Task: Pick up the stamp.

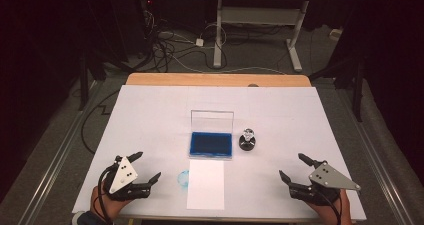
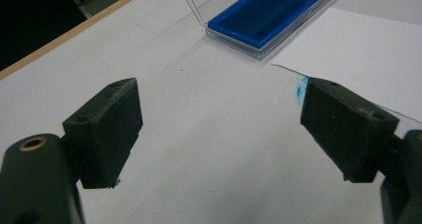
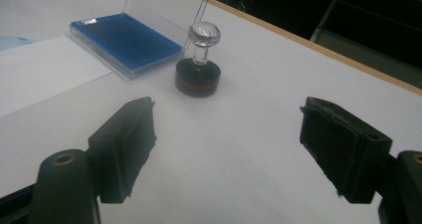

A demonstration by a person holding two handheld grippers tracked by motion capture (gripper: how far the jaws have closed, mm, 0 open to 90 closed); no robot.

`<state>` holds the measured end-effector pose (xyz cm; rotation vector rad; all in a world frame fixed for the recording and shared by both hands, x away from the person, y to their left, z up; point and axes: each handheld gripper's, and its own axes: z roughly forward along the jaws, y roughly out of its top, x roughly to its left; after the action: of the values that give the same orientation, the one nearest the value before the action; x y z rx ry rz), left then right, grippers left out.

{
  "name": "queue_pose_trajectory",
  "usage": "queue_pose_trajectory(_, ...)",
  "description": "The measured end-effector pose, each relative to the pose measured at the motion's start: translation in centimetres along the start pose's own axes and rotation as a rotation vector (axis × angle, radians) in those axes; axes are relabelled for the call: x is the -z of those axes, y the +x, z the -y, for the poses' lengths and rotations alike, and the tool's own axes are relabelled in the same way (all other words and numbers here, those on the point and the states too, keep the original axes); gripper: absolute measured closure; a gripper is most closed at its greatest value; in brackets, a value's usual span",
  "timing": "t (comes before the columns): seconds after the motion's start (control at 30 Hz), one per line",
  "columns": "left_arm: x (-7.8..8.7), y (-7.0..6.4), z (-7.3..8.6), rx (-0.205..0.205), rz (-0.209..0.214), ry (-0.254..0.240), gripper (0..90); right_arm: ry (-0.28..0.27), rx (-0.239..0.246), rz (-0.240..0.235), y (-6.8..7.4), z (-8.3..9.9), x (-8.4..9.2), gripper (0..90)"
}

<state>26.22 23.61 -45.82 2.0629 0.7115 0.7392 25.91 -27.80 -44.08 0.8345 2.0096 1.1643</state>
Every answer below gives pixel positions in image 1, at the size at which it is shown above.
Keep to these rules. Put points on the wooden table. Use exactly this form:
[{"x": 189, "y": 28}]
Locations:
[{"x": 200, "y": 79}]

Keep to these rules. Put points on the white paper sheet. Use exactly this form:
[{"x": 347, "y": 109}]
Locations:
[{"x": 205, "y": 188}]

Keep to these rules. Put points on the stamp with clear knob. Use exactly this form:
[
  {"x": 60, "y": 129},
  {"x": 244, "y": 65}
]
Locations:
[{"x": 248, "y": 133}]

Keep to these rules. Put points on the person's left hand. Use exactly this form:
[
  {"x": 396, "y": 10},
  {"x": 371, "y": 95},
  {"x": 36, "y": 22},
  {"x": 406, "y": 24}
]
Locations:
[{"x": 108, "y": 206}]

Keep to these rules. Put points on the dark equipment with red light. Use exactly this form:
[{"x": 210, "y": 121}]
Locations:
[{"x": 146, "y": 25}]

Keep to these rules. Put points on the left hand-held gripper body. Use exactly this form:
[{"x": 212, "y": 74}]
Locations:
[{"x": 123, "y": 176}]

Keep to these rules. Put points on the white power adapter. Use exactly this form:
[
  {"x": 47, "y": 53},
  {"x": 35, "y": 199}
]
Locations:
[{"x": 199, "y": 42}]

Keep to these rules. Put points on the black round stamp cap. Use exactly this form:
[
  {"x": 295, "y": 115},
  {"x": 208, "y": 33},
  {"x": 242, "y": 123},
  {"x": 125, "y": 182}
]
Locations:
[{"x": 247, "y": 145}]

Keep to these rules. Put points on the white metal frame desk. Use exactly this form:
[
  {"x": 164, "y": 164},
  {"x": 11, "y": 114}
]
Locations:
[{"x": 260, "y": 15}]

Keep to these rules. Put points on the black metal stand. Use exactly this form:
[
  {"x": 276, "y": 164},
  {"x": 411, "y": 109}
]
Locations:
[
  {"x": 83, "y": 81},
  {"x": 357, "y": 85}
]

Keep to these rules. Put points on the metal floor rail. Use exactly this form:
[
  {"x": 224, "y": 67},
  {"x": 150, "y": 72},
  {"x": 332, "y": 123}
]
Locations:
[
  {"x": 376, "y": 158},
  {"x": 56, "y": 158}
]

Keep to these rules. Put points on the blue ink pad clear case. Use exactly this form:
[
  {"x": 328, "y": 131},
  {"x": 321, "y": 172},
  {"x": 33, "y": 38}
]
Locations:
[{"x": 211, "y": 144}]

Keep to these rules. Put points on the white table cover board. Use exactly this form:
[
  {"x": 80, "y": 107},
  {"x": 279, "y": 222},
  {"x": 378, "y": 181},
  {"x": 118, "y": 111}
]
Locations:
[{"x": 150, "y": 118}]

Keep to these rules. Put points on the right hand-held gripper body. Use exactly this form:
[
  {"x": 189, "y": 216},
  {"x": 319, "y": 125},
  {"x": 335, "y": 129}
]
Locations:
[{"x": 328, "y": 178}]

